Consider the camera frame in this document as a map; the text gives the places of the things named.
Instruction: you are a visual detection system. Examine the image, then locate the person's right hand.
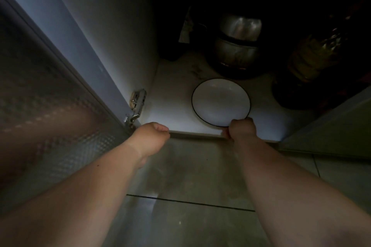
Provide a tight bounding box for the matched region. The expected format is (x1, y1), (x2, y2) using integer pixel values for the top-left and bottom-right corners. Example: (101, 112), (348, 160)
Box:
(222, 117), (257, 142)

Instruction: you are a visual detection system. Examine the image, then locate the person's left hand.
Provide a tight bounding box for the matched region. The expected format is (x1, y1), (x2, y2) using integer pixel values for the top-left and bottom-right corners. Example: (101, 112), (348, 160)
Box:
(128, 122), (171, 168)

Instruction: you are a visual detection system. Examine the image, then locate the yellow oil bottle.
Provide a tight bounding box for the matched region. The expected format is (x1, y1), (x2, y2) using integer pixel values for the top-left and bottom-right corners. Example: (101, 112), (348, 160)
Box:
(285, 18), (352, 84)

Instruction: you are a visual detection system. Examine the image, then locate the frosted glass cabinet door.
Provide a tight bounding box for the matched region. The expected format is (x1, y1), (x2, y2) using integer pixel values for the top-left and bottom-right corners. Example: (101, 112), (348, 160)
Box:
(0, 0), (137, 215)

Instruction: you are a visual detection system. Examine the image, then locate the person's left forearm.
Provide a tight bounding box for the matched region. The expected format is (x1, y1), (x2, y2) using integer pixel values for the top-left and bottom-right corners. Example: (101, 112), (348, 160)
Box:
(0, 143), (143, 247)

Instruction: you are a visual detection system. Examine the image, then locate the white plate with black rim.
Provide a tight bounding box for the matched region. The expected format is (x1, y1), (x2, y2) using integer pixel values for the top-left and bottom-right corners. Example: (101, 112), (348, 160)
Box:
(191, 79), (251, 127)

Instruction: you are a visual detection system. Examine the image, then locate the dark metal cooker pot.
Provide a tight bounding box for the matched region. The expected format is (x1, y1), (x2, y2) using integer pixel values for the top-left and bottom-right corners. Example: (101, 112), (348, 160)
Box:
(206, 14), (265, 80)

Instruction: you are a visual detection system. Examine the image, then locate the green cabinet door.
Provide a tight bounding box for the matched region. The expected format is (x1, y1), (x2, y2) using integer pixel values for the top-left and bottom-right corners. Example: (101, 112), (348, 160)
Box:
(278, 86), (371, 160)

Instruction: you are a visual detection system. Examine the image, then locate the metal cabinet hinge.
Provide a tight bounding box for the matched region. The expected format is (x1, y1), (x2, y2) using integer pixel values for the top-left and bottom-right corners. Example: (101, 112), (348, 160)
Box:
(124, 89), (147, 129)

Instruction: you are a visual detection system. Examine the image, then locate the person's right forearm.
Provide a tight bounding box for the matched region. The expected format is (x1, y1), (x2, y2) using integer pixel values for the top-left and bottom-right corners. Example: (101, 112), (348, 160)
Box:
(232, 135), (371, 247)

